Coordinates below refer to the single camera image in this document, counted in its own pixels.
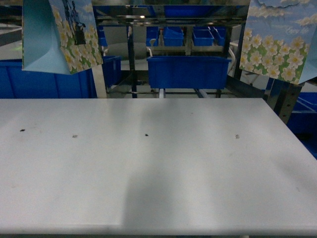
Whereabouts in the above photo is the flower gift bag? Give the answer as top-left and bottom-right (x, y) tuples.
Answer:
(22, 0), (103, 75)
(239, 0), (317, 85)

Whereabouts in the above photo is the blue crate behind table centre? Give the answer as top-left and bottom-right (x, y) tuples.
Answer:
(147, 56), (231, 89)

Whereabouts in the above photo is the blue crate behind table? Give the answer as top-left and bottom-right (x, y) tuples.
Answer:
(147, 56), (231, 89)
(0, 59), (97, 99)

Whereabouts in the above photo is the small blue bin on shelf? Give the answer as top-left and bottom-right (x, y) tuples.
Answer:
(193, 30), (214, 46)
(163, 27), (184, 47)

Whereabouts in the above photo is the blue crate behind table left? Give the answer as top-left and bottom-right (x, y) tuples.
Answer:
(0, 59), (97, 99)

